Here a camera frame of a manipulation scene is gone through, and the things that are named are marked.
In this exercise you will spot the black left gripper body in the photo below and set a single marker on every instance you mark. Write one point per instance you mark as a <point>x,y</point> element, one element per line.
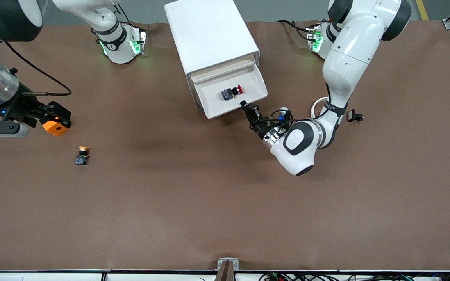
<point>261,127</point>

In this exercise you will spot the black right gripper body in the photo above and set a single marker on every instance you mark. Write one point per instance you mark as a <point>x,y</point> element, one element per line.
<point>20,107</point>

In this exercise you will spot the red mushroom push button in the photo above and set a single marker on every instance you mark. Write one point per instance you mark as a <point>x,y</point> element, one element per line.
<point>231,93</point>

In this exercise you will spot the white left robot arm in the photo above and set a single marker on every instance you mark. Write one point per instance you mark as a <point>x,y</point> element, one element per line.
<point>346,58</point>

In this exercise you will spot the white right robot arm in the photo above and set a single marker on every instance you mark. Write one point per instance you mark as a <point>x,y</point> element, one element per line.
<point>119,50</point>

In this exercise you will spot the yellow mushroom push button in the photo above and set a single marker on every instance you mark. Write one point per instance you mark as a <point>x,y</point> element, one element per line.
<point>82,156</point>

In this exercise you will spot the orange box with hole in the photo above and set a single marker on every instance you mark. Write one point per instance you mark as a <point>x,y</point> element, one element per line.
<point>55,130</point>

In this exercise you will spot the white curved plastic piece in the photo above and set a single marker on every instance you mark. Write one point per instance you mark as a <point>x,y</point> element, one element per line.
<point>315,107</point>

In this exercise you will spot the large table cover mat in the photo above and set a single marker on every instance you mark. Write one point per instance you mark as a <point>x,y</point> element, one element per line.
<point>225,203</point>

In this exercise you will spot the small black connector part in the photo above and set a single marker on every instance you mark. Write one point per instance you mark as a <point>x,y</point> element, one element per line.
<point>353,115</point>

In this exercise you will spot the grey metal bracket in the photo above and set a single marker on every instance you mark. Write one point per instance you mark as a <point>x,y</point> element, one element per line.
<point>221,261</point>

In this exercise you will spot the brown camera post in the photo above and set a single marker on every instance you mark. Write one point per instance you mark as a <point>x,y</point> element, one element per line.
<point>225,273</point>

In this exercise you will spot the white table edge rail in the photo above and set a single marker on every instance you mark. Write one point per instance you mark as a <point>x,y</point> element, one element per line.
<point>53,275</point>

